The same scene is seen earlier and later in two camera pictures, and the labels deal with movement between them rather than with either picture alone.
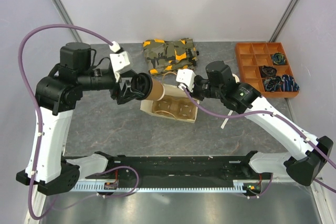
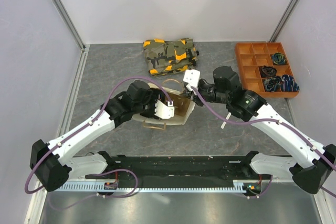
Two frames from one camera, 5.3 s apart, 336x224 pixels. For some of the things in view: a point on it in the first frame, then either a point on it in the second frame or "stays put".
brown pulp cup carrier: (175, 107) -> (178, 119)
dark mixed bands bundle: (273, 84) stays put
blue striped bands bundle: (289, 84) stays put
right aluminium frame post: (292, 6) stays put
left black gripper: (123, 96) -> (151, 114)
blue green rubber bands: (279, 59) stays put
